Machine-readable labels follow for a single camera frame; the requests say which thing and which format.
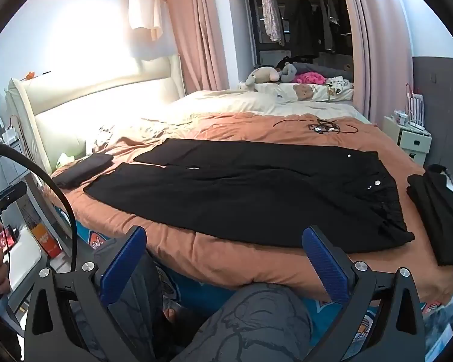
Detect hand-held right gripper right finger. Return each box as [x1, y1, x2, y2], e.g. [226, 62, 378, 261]
[301, 225, 427, 362]

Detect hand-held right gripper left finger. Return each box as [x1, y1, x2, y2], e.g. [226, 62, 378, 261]
[23, 225, 163, 362]

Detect black pants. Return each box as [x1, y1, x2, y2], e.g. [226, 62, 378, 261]
[52, 153, 114, 189]
[83, 138, 416, 254]

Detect folded black pants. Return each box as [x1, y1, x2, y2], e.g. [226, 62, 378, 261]
[52, 153, 114, 189]

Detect orange book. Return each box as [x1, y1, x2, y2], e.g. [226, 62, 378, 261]
[30, 222, 63, 259]

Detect white bedside table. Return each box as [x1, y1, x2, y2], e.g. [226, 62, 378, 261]
[5, 173, 76, 310]

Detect blue cartoon bed sheet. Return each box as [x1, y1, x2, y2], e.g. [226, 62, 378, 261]
[53, 200, 444, 351]

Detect person's grey printed trousers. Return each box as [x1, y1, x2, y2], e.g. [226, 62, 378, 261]
[92, 239, 314, 362]

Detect orange blanket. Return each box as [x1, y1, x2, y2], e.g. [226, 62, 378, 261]
[49, 111, 453, 306]

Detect white pillow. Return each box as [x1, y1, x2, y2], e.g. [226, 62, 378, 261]
[94, 124, 117, 151]

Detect black garment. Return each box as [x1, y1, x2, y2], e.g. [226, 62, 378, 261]
[406, 164, 453, 276]

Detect cream padded headboard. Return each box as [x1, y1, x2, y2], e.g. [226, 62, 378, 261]
[5, 53, 185, 174]

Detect white nightstand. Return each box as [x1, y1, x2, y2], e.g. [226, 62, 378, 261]
[383, 115, 433, 164]

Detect bear print pillow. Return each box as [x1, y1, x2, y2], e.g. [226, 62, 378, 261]
[255, 81, 353, 102]

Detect striped paper bag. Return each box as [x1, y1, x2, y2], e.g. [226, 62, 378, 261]
[406, 92, 425, 127]

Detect cream bed sheet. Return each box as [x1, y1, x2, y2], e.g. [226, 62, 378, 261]
[166, 90, 371, 125]

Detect grey plush toy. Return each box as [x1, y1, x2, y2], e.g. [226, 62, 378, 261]
[279, 62, 299, 83]

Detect beige teddy plush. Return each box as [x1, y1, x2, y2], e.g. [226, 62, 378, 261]
[239, 66, 281, 91]

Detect pink curtain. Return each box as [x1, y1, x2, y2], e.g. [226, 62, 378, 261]
[334, 0, 382, 125]
[166, 0, 231, 95]

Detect white hanging garment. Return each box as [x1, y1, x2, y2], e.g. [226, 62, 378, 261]
[127, 0, 164, 41]

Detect dark hanging coat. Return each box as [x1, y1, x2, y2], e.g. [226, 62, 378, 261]
[317, 0, 340, 49]
[285, 0, 314, 57]

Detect floral hanging garment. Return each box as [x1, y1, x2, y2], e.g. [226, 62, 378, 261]
[262, 0, 284, 43]

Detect black cable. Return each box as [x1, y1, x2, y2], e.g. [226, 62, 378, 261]
[0, 140, 78, 272]

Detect thin black cord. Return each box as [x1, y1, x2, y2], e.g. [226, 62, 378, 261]
[272, 118, 357, 135]

